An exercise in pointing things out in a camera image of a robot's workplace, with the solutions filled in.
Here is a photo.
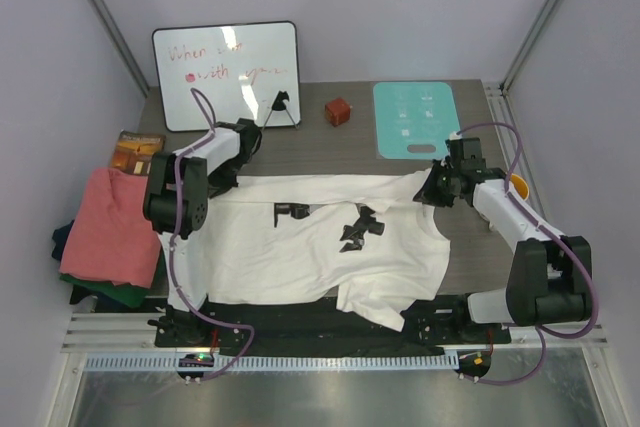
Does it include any teal cutting board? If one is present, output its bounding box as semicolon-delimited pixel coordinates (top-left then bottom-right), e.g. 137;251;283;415
373;81;460;160

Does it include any brown book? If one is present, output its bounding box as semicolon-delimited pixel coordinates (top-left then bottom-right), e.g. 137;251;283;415
109;131;166;176

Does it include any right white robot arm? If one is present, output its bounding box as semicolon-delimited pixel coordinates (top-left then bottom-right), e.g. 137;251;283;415
414;138;599;342

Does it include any perforated cable tray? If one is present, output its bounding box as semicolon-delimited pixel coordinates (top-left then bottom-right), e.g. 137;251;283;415
85;351;459;373

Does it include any small white whiteboard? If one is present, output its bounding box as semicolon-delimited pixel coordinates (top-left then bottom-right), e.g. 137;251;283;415
152;21;301;132

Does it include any white mug yellow inside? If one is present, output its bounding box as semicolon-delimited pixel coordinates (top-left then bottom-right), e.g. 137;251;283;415
479;174;531;236

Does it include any front aluminium rail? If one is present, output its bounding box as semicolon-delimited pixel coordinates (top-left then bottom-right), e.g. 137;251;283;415
63;312;610;352

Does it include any green folded t shirt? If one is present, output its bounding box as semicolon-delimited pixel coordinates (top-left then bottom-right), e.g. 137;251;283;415
51;244;161;308

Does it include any white t shirt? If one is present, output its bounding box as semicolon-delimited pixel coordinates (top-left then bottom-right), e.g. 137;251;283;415
170;170;450;331

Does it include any right aluminium rail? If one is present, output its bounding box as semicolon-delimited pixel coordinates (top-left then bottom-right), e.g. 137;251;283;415
481;81;553;221

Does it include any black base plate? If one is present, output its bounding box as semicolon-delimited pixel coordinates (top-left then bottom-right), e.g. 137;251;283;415
148;295;511;358

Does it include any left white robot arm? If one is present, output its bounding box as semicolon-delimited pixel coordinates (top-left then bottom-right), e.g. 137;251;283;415
143;118;262;346

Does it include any red brown cube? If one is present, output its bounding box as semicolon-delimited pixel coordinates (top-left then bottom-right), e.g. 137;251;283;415
324;97;352;127

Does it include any left aluminium frame post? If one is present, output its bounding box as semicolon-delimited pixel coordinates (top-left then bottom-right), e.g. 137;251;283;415
88;0;150;98

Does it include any aluminium rail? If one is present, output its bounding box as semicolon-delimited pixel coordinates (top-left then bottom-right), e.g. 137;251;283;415
63;312;610;352
481;81;553;221

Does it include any pink folded t shirt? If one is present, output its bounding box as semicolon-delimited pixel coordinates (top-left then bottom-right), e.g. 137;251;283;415
60;168;161;289

